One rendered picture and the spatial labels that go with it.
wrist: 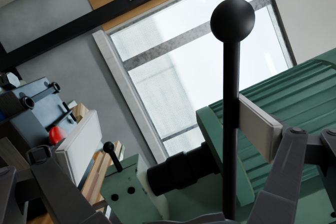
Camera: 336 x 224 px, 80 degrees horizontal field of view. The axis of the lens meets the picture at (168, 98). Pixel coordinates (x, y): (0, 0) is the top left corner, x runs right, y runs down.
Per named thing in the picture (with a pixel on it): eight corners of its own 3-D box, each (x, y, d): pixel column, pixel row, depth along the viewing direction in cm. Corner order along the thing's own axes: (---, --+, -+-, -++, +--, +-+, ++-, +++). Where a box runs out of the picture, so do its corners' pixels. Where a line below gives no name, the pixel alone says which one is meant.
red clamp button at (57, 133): (54, 124, 27) (60, 121, 27) (66, 142, 28) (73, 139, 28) (42, 135, 25) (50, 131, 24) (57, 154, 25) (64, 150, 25)
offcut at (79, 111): (68, 108, 54) (81, 102, 54) (79, 118, 57) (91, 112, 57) (66, 120, 51) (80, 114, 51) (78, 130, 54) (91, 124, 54)
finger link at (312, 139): (299, 149, 11) (351, 144, 11) (258, 114, 16) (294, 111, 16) (296, 171, 12) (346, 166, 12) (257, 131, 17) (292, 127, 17)
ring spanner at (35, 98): (54, 81, 34) (56, 80, 34) (60, 91, 35) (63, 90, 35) (16, 99, 25) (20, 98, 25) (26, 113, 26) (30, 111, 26)
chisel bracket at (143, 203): (100, 168, 40) (139, 151, 39) (133, 217, 44) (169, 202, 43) (89, 198, 33) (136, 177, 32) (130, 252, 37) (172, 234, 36)
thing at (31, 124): (24, 85, 33) (53, 70, 33) (62, 138, 37) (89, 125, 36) (-52, 115, 21) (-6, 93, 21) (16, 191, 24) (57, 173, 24)
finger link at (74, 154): (76, 190, 13) (65, 191, 13) (102, 137, 20) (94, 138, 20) (65, 150, 12) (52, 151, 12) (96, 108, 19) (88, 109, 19)
